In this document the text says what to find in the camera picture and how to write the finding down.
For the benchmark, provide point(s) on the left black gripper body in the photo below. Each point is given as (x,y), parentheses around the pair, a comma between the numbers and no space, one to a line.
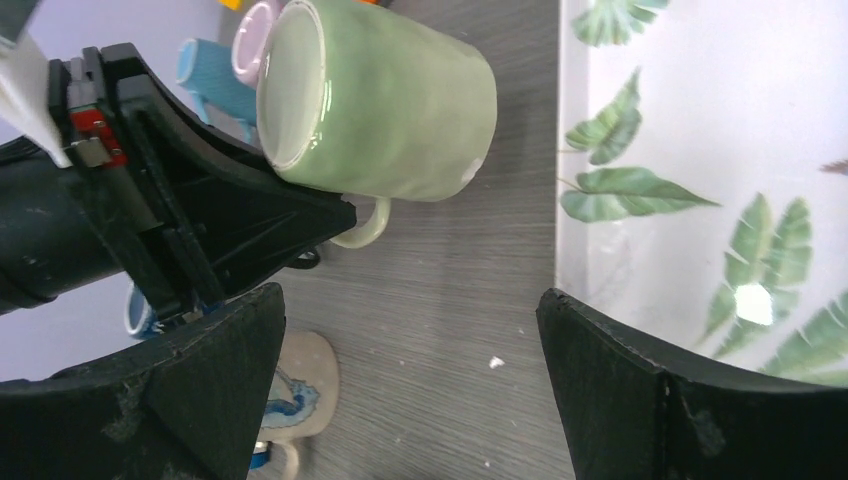
(67,202)

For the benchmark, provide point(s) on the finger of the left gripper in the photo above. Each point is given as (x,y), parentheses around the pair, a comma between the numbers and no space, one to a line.
(230,222)

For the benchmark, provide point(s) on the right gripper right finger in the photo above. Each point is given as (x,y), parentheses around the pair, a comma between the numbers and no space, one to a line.
(633,406)

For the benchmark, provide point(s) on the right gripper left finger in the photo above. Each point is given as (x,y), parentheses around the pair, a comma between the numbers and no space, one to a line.
(185,405)

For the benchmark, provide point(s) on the beige seahorse mug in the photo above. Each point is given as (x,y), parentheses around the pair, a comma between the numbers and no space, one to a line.
(303,397)

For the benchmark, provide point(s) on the light blue mug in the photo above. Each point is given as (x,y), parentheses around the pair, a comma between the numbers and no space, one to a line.
(204,70)

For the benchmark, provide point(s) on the light green mug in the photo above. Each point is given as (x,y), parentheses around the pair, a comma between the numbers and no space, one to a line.
(353,98)

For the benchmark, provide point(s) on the mauve mug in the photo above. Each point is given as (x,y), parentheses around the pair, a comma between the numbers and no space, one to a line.
(250,39)

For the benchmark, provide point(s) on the dark blue mug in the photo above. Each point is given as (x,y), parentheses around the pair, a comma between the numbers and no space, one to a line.
(140,321)

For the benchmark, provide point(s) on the toy brick car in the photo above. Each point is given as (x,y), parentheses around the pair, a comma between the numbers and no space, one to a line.
(260,455)

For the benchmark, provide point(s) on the floral leaf tray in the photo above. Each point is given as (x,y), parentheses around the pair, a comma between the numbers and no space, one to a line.
(702,176)

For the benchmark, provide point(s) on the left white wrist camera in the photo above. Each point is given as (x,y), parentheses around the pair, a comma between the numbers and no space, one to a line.
(24,96)

